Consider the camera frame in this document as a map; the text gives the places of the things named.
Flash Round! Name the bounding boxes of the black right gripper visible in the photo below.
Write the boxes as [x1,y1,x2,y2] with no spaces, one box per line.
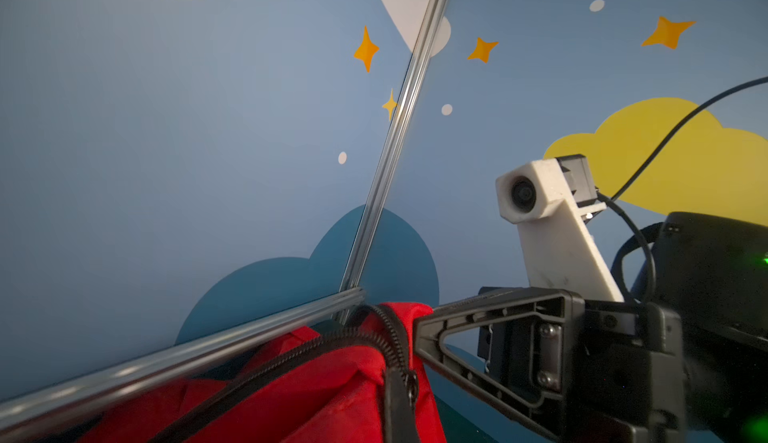
[413,288,687,442]

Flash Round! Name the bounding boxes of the red zip jacket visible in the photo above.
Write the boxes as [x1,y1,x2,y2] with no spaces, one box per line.
[80,303,446,442]

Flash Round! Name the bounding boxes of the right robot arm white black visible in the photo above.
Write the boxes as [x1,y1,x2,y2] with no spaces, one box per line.
[414,212,767,442]

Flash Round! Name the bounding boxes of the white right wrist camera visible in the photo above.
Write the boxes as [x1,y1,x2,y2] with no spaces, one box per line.
[495,154,627,302]

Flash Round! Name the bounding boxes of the black camera cable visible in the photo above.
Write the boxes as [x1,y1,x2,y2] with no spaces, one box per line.
[593,75,768,306]

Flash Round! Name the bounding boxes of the aluminium frame right post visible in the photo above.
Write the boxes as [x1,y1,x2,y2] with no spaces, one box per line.
[339,0,451,294]

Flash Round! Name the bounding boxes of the aluminium frame back rail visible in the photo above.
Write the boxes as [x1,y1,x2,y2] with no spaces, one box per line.
[1,288,366,442]

